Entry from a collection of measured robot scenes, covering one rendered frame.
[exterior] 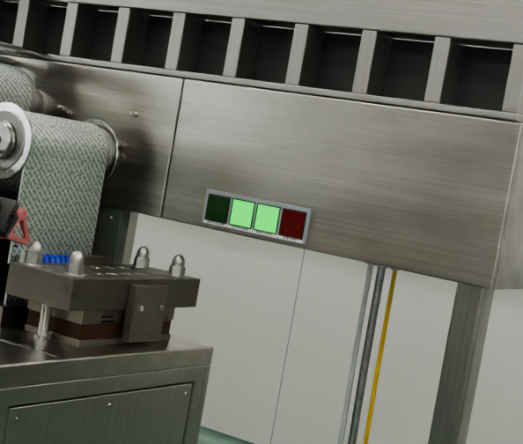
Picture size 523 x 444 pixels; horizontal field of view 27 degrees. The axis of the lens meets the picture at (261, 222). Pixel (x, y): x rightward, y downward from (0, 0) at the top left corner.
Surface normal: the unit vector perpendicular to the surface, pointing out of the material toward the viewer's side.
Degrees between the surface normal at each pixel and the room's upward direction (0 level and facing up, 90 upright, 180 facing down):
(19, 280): 90
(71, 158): 90
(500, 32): 90
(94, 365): 90
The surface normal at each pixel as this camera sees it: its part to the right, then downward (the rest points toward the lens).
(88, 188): 0.83, 0.18
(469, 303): -0.52, -0.04
